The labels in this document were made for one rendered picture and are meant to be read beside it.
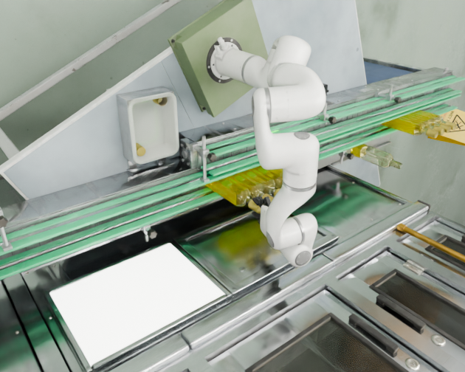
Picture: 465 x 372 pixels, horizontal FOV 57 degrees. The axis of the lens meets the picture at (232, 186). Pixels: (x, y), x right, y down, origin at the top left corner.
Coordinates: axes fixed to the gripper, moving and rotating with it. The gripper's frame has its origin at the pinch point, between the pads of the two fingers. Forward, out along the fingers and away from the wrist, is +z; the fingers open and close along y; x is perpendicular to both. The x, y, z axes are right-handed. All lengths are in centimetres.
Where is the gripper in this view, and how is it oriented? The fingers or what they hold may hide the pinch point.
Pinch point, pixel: (258, 207)
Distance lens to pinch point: 141.2
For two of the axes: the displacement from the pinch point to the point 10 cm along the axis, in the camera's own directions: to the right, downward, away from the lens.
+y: 0.0, -8.7, -4.9
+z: -3.9, -4.5, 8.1
